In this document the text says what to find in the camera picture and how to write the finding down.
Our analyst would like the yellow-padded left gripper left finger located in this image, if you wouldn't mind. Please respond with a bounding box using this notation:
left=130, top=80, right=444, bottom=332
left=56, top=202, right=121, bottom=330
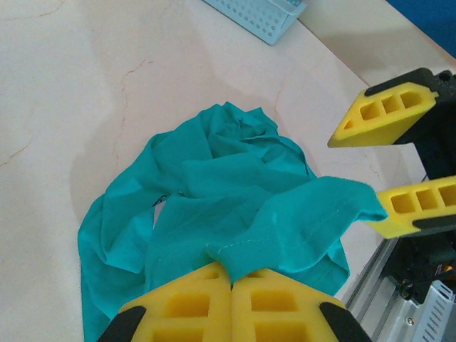
left=98, top=263, right=233, bottom=342

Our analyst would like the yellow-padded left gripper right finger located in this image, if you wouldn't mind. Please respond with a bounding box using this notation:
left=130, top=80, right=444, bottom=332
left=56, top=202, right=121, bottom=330
left=231, top=269, right=372, bottom=342

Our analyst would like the teal printed t-shirt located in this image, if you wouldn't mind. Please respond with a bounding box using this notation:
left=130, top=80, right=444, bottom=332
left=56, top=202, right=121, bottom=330
left=76, top=101, right=388, bottom=342

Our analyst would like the light blue perforated plastic basket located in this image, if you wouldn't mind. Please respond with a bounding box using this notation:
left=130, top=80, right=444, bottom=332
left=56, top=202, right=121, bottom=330
left=202, top=0, right=307, bottom=46

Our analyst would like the white marble-pattern table cover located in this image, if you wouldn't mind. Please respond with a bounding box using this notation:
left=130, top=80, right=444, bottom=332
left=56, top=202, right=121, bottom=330
left=0, top=0, right=427, bottom=342

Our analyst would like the aluminium rail frame beam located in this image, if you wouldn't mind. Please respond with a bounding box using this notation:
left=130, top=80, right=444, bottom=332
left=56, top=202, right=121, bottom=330
left=334, top=231, right=456, bottom=342

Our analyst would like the white slotted cable duct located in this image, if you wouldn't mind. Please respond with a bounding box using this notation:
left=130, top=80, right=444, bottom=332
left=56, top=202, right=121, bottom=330
left=422, top=281, right=456, bottom=342

